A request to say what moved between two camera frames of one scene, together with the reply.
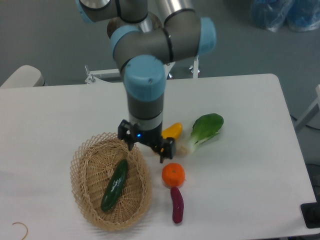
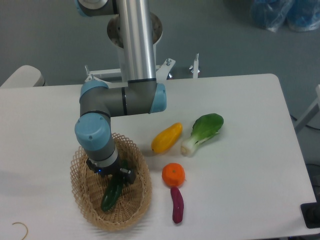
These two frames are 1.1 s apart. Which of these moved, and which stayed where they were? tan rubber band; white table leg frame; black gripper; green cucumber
Moved: black gripper
Stayed: tan rubber band; green cucumber; white table leg frame
